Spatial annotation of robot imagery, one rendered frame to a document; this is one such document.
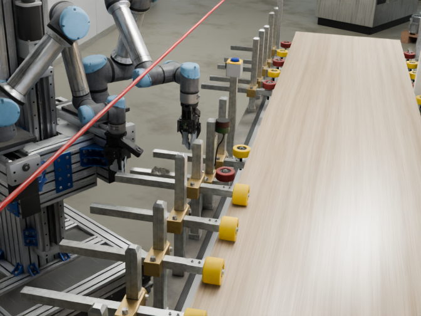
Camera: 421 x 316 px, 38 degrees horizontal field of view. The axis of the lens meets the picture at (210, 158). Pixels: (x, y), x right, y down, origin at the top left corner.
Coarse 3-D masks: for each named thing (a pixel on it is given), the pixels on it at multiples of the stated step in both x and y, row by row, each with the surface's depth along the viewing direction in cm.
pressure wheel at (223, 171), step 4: (220, 168) 257; (224, 168) 257; (228, 168) 257; (216, 172) 254; (220, 172) 253; (224, 172) 254; (228, 172) 254; (232, 172) 253; (216, 176) 254; (220, 176) 252; (224, 176) 251; (228, 176) 252; (232, 176) 253; (220, 180) 253; (224, 180) 252; (228, 180) 252; (232, 180) 254
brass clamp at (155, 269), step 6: (168, 246) 191; (150, 252) 187; (156, 252) 187; (162, 252) 187; (168, 252) 191; (156, 258) 184; (162, 258) 185; (144, 264) 183; (150, 264) 183; (156, 264) 182; (162, 264) 186; (144, 270) 184; (150, 270) 184; (156, 270) 183; (162, 270) 187; (156, 276) 184
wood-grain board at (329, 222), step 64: (320, 64) 406; (384, 64) 412; (320, 128) 303; (384, 128) 306; (256, 192) 239; (320, 192) 241; (384, 192) 243; (256, 256) 199; (320, 256) 201; (384, 256) 202
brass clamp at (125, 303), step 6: (144, 288) 172; (144, 294) 169; (126, 300) 166; (132, 300) 166; (138, 300) 166; (144, 300) 170; (120, 306) 164; (126, 306) 164; (132, 306) 164; (138, 306) 165; (120, 312) 161; (132, 312) 162
